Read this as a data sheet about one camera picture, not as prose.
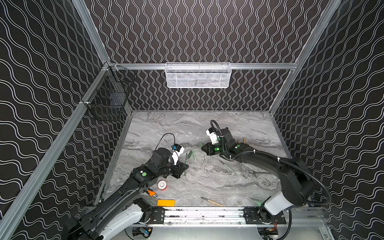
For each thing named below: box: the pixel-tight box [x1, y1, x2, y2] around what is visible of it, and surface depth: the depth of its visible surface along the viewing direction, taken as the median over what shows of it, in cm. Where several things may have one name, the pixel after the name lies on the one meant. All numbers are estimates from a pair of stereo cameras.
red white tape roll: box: [157, 179, 168, 191], surface depth 85 cm
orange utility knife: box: [145, 189, 158, 199], surface depth 83 cm
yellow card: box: [157, 199, 176, 207], surface depth 80 cm
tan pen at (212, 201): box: [200, 197, 223, 207], surface depth 81 cm
